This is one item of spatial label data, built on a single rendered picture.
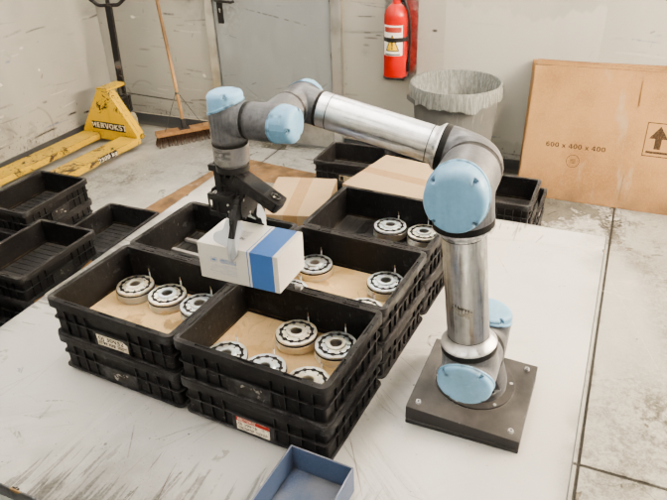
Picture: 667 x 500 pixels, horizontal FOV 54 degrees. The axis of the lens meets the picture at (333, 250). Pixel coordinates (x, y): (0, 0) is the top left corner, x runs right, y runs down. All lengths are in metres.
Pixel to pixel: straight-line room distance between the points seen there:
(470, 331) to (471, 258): 0.17
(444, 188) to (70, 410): 1.09
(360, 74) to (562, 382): 3.33
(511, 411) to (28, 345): 1.32
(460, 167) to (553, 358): 0.82
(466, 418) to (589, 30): 3.13
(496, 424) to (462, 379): 0.22
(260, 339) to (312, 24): 3.38
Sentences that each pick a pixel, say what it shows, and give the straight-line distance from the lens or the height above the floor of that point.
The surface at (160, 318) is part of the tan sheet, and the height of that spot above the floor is 0.83.
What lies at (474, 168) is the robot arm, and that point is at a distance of 1.16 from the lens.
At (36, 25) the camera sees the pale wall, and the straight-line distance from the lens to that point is 5.42.
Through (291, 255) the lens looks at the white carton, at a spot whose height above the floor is 1.11.
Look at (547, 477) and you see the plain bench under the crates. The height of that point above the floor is 0.70.
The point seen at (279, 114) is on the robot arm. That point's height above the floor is 1.44.
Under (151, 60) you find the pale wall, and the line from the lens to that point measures 5.62.
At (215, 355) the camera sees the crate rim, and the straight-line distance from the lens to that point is 1.45.
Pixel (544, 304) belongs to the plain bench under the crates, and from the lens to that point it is 2.03.
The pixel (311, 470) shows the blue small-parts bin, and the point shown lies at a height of 0.71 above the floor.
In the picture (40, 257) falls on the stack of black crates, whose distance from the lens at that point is 2.93.
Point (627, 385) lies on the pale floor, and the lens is 2.93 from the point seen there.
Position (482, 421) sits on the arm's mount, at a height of 0.74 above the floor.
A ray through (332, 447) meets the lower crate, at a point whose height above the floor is 0.73.
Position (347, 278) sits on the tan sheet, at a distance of 1.84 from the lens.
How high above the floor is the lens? 1.83
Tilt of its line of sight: 30 degrees down
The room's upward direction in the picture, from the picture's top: 2 degrees counter-clockwise
